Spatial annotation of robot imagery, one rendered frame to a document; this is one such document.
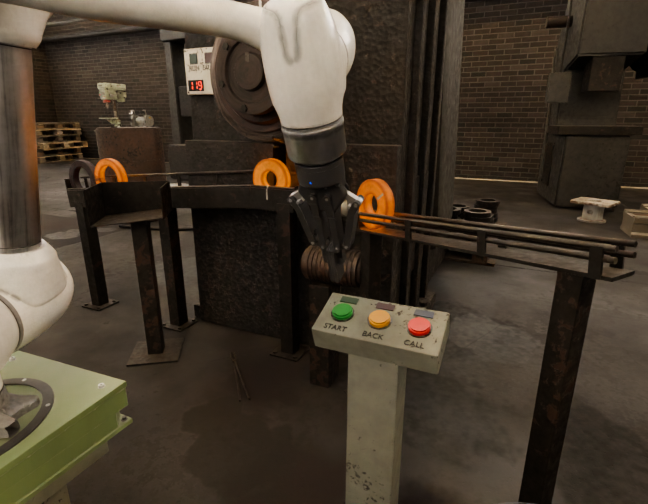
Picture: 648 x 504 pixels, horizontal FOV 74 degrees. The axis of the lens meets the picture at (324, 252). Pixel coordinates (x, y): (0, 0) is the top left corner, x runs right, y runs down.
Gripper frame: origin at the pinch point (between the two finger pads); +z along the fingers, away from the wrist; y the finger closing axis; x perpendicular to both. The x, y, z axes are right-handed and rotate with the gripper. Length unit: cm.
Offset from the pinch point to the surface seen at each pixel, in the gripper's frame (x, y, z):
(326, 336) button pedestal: 5.5, 1.5, 13.8
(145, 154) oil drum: -220, 292, 87
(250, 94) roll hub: -74, 61, -8
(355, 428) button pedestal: 11.2, -4.2, 32.8
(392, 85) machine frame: -97, 17, -3
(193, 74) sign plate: -97, 103, -10
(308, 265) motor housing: -47, 35, 42
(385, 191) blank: -55, 8, 16
